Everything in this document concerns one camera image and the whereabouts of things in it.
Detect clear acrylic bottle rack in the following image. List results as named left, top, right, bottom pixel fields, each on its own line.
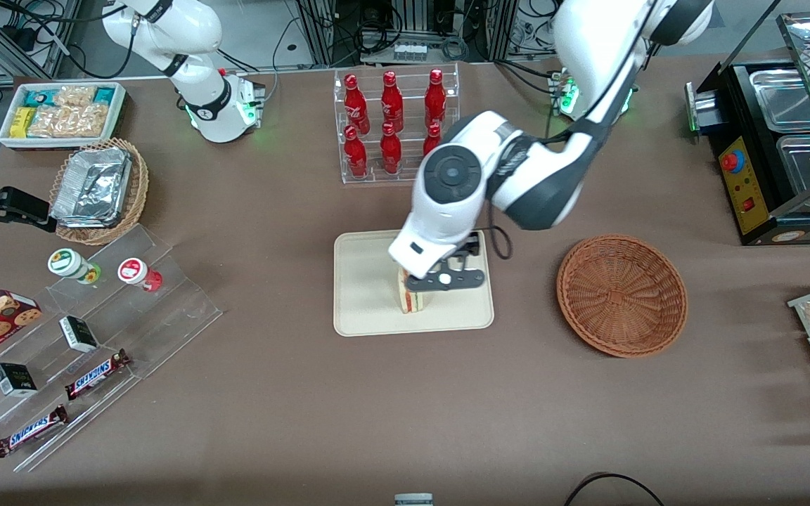
left=333, top=62, right=461, bottom=185

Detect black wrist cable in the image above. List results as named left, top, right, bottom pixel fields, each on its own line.
left=482, top=223, right=514, bottom=261

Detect green lid snack cup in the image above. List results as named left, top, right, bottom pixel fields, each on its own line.
left=47, top=248, right=103, bottom=285

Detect small black box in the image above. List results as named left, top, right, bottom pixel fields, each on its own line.
left=59, top=316, right=100, bottom=353
left=0, top=362, right=39, bottom=398

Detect clear acrylic stepped display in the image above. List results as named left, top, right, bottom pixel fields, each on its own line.
left=0, top=223, right=224, bottom=474

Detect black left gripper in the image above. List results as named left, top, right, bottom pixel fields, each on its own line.
left=404, top=233, right=486, bottom=293

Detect white rectangular snack bin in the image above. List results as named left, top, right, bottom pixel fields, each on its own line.
left=0, top=82, right=127, bottom=151

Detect light wicker basket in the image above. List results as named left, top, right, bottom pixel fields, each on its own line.
left=49, top=137, right=150, bottom=247

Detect triangular sandwich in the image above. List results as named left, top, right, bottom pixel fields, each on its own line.
left=397, top=266, right=436, bottom=316

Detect clear rice cracker packet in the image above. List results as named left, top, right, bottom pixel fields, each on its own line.
left=28, top=86, right=109, bottom=138

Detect black food warmer machine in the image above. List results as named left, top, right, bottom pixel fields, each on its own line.
left=685, top=11, right=810, bottom=247

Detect black floor cable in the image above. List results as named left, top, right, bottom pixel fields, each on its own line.
left=562, top=472, right=667, bottom=506

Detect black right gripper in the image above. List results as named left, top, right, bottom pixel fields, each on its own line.
left=0, top=186, right=58, bottom=238

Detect Snickers chocolate bar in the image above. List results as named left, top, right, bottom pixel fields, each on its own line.
left=0, top=404, right=70, bottom=459
left=64, top=349, right=131, bottom=401

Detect red cola bottle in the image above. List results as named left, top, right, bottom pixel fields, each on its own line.
left=380, top=70, right=405, bottom=133
left=424, top=68, right=448, bottom=129
left=422, top=123, right=446, bottom=158
left=344, top=125, right=369, bottom=179
left=343, top=74, right=371, bottom=136
left=380, top=122, right=404, bottom=175

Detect yellow snack packet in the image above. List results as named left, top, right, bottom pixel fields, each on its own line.
left=10, top=107, right=37, bottom=139

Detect stacked aluminium foil trays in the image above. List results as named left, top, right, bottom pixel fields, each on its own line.
left=51, top=146, right=134, bottom=229

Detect cream plastic tray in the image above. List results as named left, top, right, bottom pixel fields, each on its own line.
left=333, top=225, right=495, bottom=337

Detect brown round wicker basket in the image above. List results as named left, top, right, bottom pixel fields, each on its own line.
left=556, top=233, right=688, bottom=359

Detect red lid snack cup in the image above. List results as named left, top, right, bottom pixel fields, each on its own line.
left=117, top=257, right=165, bottom=293

